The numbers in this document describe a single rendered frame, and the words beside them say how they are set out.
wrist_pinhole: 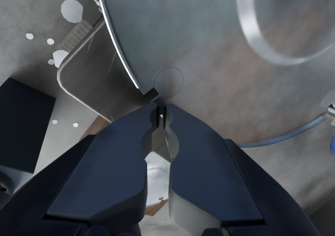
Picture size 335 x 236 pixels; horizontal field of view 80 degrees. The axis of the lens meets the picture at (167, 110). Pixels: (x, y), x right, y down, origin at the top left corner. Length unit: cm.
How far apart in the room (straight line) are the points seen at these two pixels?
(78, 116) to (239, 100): 92
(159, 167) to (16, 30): 71
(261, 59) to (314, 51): 4
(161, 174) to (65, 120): 52
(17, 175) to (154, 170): 41
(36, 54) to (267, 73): 87
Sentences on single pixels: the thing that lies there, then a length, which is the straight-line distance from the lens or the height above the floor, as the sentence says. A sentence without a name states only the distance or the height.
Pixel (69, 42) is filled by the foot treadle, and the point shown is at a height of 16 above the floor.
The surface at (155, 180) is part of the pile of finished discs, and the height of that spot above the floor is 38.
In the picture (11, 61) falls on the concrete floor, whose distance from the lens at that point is 98.
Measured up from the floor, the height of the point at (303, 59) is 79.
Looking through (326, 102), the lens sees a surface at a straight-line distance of 26.
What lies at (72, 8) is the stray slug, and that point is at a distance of 25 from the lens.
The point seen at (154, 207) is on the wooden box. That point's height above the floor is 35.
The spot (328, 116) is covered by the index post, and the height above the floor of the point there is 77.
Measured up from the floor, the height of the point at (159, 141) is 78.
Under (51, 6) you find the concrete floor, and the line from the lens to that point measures 91.
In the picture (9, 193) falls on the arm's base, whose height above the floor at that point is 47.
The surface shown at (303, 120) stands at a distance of 25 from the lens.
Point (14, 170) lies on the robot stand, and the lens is 63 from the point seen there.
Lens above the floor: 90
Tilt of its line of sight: 55 degrees down
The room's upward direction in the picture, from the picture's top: 145 degrees clockwise
